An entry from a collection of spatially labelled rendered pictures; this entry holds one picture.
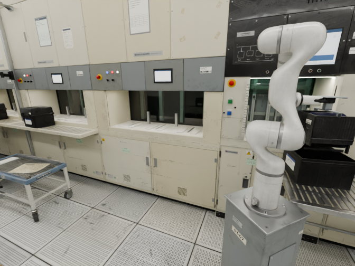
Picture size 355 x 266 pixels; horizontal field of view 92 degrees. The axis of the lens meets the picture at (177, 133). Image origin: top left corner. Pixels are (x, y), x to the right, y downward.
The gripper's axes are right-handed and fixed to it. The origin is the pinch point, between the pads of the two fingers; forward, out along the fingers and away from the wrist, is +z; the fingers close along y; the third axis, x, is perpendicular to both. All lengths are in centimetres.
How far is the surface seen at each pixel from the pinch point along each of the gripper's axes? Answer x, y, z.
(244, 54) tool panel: 32, -35, -44
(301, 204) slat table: -50, 32, -19
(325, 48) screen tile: 32.2, -25.8, 5.6
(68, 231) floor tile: -125, 10, -194
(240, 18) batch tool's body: 57, -36, -50
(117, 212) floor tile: -125, -22, -162
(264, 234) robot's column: -52, 53, -41
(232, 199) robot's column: -50, 36, -53
